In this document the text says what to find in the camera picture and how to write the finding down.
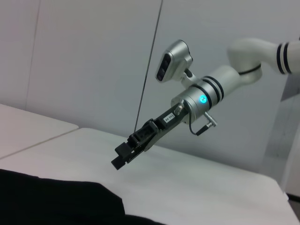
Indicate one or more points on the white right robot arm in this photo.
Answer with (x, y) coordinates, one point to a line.
(246, 49)

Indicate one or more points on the black t-shirt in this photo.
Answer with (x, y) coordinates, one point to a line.
(58, 201)

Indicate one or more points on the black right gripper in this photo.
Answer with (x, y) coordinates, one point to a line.
(168, 119)

